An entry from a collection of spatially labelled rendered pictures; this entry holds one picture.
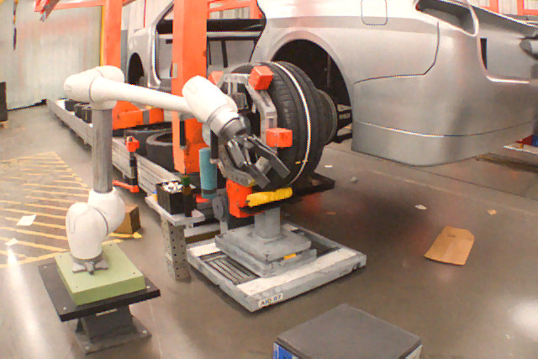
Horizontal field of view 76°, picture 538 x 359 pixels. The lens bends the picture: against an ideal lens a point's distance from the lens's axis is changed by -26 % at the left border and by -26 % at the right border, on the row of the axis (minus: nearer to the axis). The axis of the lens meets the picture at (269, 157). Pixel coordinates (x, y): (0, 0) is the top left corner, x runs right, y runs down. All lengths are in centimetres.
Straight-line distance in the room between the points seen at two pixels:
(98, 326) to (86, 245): 40
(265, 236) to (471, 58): 148
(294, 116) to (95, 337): 142
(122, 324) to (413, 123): 163
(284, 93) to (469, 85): 89
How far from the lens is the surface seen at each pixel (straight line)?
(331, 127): 249
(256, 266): 235
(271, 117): 201
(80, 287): 177
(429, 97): 192
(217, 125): 134
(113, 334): 203
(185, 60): 258
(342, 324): 153
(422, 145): 197
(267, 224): 243
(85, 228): 179
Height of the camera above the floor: 124
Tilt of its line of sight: 14 degrees down
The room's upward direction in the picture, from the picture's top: straight up
